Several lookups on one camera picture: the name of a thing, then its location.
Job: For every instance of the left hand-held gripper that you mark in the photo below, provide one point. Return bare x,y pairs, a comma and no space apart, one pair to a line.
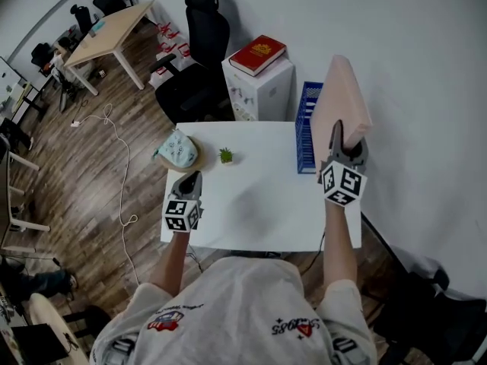
179,215

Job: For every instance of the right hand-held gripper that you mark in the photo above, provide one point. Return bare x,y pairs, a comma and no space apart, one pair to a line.
342,183

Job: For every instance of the blue file holder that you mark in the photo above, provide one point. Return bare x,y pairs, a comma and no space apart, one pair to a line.
304,135

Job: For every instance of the pink folder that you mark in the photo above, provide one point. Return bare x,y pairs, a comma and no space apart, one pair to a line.
338,93

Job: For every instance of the person's left forearm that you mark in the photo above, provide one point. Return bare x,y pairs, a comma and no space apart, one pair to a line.
171,261

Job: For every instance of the person's right forearm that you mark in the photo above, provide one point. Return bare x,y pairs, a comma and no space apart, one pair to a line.
338,242

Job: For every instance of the round wooden tray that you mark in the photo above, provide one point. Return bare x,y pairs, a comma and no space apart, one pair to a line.
196,165

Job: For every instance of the light blue patterned cloth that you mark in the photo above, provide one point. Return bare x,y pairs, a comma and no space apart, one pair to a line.
176,148

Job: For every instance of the small green potted plant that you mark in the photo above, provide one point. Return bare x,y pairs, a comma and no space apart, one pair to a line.
226,156

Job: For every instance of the white drawer cabinet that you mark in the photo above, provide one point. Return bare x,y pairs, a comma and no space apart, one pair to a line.
262,93

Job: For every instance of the white power adapter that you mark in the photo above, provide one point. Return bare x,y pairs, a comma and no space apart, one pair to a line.
74,124

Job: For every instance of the red hardcover book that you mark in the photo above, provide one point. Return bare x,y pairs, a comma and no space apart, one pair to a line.
256,53

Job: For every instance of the person's white printed shirt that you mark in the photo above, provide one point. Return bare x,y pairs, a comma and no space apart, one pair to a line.
236,310

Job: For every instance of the black high-back office chair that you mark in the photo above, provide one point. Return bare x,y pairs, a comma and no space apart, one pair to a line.
205,44

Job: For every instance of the white bag with red print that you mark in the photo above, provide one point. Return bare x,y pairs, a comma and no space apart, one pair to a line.
171,40

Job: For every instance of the light wooden table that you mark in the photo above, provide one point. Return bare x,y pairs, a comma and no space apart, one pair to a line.
108,32

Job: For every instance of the teal item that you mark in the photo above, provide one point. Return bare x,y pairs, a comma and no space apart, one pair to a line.
98,28

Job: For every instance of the black chair with grey cloth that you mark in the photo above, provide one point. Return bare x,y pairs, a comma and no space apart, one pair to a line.
430,310

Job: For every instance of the round beige table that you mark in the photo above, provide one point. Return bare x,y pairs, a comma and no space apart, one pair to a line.
42,312

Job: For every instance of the black laptop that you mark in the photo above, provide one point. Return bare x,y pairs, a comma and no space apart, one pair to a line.
38,342

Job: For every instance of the white frame table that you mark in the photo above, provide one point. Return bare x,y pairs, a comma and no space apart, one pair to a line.
19,226

